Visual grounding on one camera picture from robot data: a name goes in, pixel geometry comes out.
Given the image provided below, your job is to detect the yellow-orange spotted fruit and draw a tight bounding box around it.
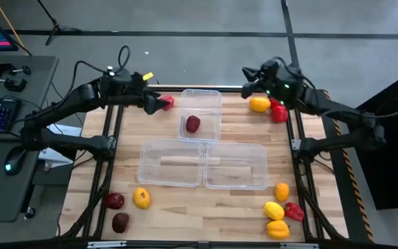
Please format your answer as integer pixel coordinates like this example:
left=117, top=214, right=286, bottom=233
left=132, top=187, right=151, bottom=210

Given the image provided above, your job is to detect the yellow-orange oval fruit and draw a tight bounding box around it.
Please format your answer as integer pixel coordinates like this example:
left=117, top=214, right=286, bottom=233
left=248, top=96, right=272, bottom=113

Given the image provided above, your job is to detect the yellow black hazard tape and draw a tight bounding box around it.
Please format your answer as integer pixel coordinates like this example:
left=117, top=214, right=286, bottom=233
left=323, top=90, right=375, bottom=243

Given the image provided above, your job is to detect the red bell pepper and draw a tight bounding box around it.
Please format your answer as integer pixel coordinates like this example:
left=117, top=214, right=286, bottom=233
left=269, top=98, right=289, bottom=124
left=159, top=94, right=175, bottom=112
left=283, top=202, right=305, bottom=222

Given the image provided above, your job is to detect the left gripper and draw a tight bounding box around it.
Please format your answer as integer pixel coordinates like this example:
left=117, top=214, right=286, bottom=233
left=108, top=68, right=167, bottom=116

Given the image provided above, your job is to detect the yellow rod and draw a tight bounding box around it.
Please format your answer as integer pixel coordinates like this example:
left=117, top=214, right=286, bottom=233
left=0, top=0, right=26, bottom=51

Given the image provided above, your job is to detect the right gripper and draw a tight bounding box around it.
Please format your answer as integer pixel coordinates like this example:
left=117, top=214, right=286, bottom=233
left=240, top=58, right=305, bottom=110

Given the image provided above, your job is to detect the clear plastic container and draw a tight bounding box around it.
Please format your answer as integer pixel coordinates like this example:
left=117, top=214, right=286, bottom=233
left=136, top=138, right=205, bottom=188
left=177, top=89, right=223, bottom=143
left=202, top=141, right=269, bottom=191

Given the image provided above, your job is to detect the black clamp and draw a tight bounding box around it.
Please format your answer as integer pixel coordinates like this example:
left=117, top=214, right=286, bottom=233
left=0, top=73, right=28, bottom=93
left=0, top=62, right=32, bottom=77

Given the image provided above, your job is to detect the black computer mouse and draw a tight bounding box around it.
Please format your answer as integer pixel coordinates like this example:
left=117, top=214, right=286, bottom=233
left=4, top=145, right=27, bottom=176

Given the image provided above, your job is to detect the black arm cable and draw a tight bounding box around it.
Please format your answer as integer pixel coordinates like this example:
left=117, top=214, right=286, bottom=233
left=68, top=59, right=111, bottom=102
left=117, top=44, right=131, bottom=74
left=319, top=98, right=398, bottom=120

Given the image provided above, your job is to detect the black panel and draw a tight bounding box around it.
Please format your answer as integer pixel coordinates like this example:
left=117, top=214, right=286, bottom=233
left=354, top=67, right=398, bottom=211

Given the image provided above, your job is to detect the white paper sheet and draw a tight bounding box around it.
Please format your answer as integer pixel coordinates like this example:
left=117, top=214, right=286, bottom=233
left=38, top=123, right=83, bottom=170

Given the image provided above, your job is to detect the yellow bell pepper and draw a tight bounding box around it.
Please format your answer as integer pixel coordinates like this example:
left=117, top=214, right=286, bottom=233
left=266, top=219, right=291, bottom=241

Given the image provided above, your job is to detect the black tripod stand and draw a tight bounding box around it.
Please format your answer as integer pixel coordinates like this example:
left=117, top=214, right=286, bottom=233
left=35, top=0, right=82, bottom=47

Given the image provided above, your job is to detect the dark red apple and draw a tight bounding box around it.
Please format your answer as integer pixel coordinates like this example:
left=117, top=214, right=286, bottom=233
left=111, top=212, right=130, bottom=234

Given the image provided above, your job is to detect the orange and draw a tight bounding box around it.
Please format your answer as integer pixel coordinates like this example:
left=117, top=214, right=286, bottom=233
left=275, top=182, right=290, bottom=203

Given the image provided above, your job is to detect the yellow lemon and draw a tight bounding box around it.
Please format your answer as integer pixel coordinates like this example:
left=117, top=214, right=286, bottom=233
left=263, top=201, right=285, bottom=221

